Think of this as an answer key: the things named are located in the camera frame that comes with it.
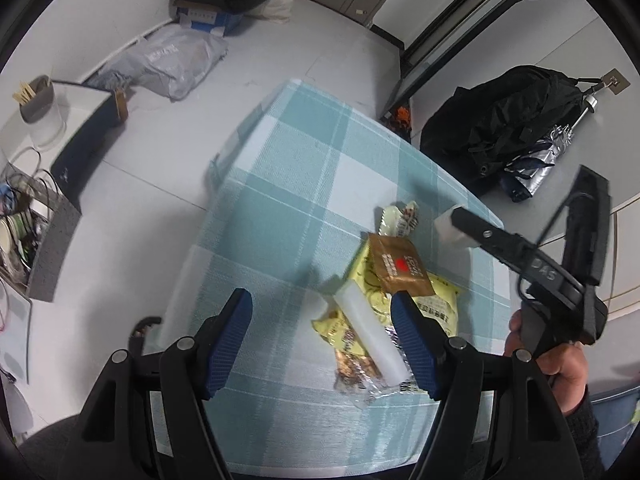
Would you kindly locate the brown snack packet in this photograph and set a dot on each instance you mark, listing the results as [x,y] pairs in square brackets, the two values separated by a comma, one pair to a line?
[400,265]

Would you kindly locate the silver folded umbrella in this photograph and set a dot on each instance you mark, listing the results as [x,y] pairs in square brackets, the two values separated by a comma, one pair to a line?
[540,160]

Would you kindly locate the yellow snack packet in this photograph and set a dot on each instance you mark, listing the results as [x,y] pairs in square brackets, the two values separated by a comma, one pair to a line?
[440,305]

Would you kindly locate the white board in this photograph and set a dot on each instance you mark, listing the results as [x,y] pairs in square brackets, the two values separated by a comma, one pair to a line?
[12,335]

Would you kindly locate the grey felt box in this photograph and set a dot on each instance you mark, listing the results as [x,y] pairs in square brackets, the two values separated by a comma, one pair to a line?
[55,250]

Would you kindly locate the teal checked cloth table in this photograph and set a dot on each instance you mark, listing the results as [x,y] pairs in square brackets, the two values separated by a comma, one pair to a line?
[280,185]

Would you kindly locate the blue container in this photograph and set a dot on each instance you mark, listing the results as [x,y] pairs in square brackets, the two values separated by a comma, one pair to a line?
[617,420]

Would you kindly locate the white translucent plastic stick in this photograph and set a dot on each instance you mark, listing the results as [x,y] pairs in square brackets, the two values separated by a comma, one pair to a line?
[367,332]

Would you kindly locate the black backpack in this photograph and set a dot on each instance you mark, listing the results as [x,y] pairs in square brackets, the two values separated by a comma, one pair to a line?
[495,115]

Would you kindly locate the metal wall hook plate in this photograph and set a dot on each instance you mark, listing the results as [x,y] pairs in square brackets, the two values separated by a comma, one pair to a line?
[614,82]

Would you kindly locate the white grey cup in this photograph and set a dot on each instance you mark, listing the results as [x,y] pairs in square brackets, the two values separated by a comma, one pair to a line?
[42,115]

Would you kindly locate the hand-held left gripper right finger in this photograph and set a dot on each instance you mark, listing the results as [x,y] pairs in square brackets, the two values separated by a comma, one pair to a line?
[415,345]

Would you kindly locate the blue white cardboard box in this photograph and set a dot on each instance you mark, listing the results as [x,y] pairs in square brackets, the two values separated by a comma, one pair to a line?
[205,17]

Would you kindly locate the small yellow white wrapper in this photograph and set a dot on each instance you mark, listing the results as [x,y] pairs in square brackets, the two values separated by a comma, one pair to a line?
[395,220]

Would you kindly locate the black sliding door frame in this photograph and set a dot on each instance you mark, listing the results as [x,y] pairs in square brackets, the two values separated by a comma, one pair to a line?
[450,25]

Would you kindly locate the orange black tool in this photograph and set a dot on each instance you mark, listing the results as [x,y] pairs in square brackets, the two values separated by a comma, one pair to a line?
[400,117]

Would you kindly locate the small white block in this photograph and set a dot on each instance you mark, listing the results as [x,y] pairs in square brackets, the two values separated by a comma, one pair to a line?
[447,232]

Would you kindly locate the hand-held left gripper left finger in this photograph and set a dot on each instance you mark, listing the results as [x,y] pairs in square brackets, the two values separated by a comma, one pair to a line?
[227,340]

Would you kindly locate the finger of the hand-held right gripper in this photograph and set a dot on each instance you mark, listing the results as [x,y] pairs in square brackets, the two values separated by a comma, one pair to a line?
[492,242]

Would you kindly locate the person's right forearm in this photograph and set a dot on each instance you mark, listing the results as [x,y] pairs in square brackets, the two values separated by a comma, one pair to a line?
[585,435]

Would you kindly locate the navy shopping bag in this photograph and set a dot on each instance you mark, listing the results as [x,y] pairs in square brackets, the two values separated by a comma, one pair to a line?
[80,145]

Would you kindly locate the person's right hand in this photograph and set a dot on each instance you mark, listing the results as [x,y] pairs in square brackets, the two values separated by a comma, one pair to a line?
[567,370]

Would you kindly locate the grey plastic mailer bag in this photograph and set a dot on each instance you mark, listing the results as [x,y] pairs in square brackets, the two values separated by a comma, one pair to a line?
[170,60]

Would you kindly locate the wooden chopsticks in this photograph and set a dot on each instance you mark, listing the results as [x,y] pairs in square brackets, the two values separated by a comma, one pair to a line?
[25,94]

